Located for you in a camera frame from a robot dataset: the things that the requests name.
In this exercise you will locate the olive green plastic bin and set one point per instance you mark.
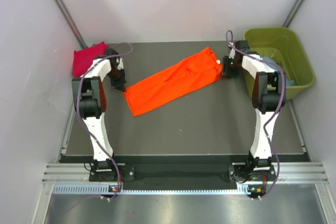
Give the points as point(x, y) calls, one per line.
point(283, 46)

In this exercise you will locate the orange t shirt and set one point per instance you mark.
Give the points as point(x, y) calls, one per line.
point(190, 74)

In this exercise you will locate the slotted grey cable duct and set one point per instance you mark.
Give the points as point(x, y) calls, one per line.
point(110, 190)

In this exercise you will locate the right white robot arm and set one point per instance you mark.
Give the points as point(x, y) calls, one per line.
point(268, 97)

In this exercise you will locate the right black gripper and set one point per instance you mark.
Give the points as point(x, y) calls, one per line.
point(226, 72)

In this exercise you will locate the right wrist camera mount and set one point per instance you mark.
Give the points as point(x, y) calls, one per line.
point(232, 50)

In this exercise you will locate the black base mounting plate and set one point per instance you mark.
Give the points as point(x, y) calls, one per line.
point(224, 172)

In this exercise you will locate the folded pink t shirt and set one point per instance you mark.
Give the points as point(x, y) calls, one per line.
point(82, 59)

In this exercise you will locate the light blue t shirt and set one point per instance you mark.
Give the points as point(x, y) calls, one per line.
point(277, 66)

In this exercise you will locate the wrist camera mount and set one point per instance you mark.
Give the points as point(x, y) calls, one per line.
point(119, 63)
point(232, 50)

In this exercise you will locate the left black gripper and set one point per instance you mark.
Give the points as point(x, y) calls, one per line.
point(120, 84)

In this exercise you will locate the aluminium frame rail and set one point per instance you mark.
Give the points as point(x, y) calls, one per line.
point(290, 173)

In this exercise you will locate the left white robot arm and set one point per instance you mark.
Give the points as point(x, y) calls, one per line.
point(90, 106)

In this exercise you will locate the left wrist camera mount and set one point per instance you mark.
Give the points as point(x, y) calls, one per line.
point(119, 63)

